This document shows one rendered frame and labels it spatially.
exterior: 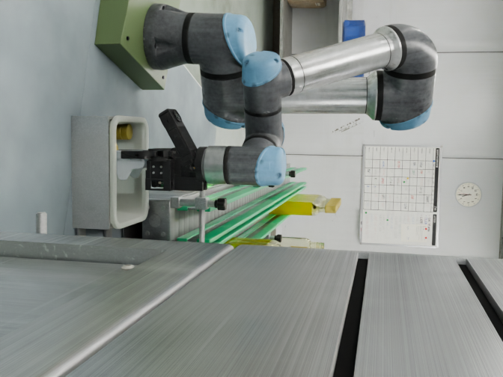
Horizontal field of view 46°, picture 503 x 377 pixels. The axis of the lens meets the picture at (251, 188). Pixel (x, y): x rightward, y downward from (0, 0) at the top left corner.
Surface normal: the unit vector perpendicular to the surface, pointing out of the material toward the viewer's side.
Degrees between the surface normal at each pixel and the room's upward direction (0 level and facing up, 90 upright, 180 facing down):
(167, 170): 90
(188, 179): 90
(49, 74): 0
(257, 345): 90
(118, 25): 90
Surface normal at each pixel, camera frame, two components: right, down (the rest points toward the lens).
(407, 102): -0.11, 0.55
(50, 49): 0.98, 0.04
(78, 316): 0.01, -1.00
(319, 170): -0.21, 0.08
